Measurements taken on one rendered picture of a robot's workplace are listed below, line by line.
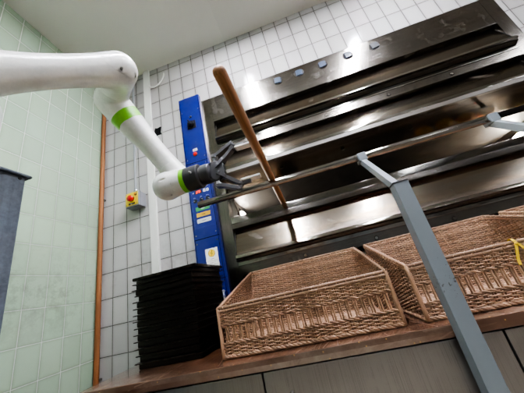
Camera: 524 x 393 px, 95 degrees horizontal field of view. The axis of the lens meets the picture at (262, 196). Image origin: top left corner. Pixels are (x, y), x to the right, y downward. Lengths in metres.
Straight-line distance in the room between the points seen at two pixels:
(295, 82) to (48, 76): 1.31
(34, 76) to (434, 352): 1.27
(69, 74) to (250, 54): 1.35
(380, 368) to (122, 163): 1.86
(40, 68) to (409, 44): 1.84
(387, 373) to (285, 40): 1.95
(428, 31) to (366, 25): 0.37
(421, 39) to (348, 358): 1.81
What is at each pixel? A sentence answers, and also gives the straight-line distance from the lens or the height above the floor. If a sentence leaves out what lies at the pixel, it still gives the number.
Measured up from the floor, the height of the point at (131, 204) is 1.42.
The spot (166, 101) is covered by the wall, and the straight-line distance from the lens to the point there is 2.10.
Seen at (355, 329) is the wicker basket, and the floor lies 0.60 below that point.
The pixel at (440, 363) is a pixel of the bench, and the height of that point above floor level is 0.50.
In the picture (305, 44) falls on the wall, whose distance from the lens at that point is 2.02.
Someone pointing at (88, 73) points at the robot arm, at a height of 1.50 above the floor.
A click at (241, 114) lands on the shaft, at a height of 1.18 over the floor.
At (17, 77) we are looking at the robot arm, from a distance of 0.96.
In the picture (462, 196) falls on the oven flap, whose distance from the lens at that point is 1.50.
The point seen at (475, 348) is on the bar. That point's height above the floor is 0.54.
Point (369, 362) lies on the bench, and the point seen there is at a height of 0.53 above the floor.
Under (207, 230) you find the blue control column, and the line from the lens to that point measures 1.44.
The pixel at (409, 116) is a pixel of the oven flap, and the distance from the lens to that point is 1.46.
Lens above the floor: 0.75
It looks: 21 degrees up
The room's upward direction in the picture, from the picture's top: 13 degrees counter-clockwise
